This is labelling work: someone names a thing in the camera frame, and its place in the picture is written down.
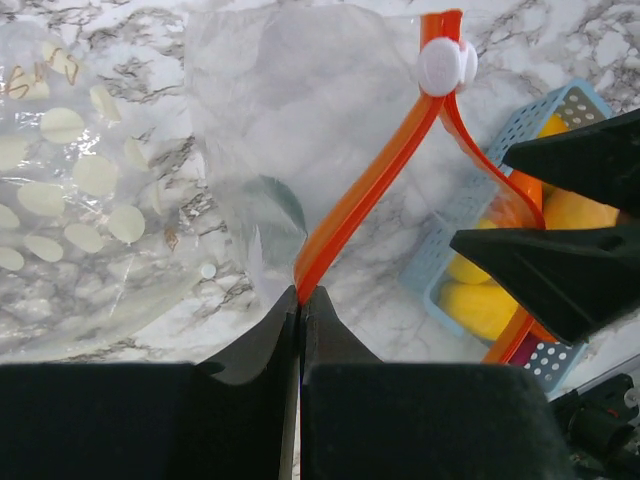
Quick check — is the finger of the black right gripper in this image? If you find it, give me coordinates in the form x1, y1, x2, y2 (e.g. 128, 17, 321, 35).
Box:
503, 110, 639, 218

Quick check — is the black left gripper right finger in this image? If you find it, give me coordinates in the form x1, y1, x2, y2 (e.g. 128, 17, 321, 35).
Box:
300, 287, 574, 479

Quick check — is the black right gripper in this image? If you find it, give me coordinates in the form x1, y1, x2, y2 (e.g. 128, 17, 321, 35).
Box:
450, 222, 639, 479

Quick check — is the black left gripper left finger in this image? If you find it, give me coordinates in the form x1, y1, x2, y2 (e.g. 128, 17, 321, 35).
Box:
1, 289, 299, 479

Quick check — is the orange yellow toy mango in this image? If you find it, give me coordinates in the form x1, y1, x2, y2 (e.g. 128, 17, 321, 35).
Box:
543, 189, 619, 230

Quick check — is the orange toy pepper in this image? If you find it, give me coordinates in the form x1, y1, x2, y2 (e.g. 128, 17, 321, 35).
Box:
490, 170, 544, 228

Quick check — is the clear zip bag orange zipper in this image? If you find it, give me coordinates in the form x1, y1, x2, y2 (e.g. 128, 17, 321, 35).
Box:
0, 0, 559, 366

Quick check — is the yellow toy pepper upper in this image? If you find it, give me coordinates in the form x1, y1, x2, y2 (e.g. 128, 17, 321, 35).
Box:
534, 113, 571, 196

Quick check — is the yellow toy pepper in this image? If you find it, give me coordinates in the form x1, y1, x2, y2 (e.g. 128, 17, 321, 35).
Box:
534, 113, 571, 196
438, 282, 518, 341

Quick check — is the purple toy eggplant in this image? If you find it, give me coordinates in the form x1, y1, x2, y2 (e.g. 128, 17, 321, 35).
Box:
509, 333, 539, 366

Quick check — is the light blue perforated basket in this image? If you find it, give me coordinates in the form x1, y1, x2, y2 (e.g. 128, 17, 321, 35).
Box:
399, 79, 614, 394

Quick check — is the yellow toy pepper lower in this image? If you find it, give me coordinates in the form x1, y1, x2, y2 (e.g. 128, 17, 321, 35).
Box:
438, 282, 518, 341

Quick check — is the yellow toy lemon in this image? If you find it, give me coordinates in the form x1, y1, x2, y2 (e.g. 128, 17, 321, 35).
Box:
445, 217, 501, 286

